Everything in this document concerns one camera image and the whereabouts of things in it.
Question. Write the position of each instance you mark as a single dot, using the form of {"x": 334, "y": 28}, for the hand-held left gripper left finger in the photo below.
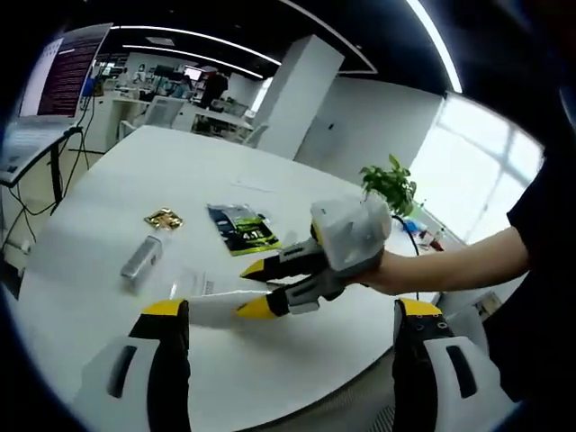
{"x": 166, "y": 387}

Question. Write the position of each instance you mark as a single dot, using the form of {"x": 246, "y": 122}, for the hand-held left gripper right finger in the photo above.
{"x": 418, "y": 387}

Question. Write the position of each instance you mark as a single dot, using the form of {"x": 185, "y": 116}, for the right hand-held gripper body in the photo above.
{"x": 355, "y": 231}

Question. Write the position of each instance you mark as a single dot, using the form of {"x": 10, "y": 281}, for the black green skincare sachet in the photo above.
{"x": 245, "y": 238}

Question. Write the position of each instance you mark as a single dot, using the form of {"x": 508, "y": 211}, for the white skincare tube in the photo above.
{"x": 216, "y": 312}

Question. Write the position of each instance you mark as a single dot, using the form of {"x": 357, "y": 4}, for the gold skincare sachet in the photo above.
{"x": 164, "y": 219}

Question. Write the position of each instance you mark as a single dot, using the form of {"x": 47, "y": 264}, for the person's right hand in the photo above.
{"x": 382, "y": 276}

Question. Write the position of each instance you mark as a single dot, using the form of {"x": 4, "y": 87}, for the white mesh office chair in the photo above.
{"x": 381, "y": 416}

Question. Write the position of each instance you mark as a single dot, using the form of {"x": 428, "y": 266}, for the blue box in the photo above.
{"x": 411, "y": 225}

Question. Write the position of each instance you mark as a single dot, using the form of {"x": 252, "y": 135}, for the potted green plant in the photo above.
{"x": 389, "y": 184}

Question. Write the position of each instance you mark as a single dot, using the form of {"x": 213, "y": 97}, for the dark red object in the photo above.
{"x": 434, "y": 243}

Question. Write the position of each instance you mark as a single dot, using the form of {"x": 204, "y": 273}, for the person's black shirt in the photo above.
{"x": 535, "y": 292}

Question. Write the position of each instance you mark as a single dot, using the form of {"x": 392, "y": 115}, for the white office desk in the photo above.
{"x": 222, "y": 126}

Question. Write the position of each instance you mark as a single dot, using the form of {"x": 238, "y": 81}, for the curved ceiling light strip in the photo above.
{"x": 443, "y": 49}

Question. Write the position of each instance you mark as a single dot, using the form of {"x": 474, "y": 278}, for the short straight ceiling light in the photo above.
{"x": 202, "y": 57}

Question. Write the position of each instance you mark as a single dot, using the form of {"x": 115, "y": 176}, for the long straight ceiling light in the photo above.
{"x": 202, "y": 36}

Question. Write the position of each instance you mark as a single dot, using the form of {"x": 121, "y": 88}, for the grey rolling stand desk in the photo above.
{"x": 27, "y": 148}

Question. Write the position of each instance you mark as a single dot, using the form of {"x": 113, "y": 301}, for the laptop on stand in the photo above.
{"x": 67, "y": 72}

